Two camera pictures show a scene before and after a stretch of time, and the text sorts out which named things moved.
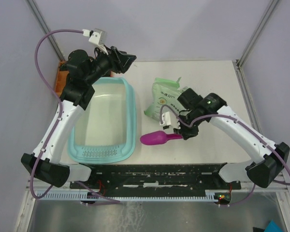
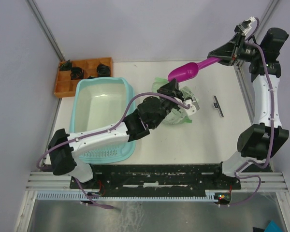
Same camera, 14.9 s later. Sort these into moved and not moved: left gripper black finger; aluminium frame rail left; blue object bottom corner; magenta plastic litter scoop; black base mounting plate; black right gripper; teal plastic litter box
Moved: left gripper black finger; black right gripper; magenta plastic litter scoop
Not moved: blue object bottom corner; black base mounting plate; aluminium frame rail left; teal plastic litter box
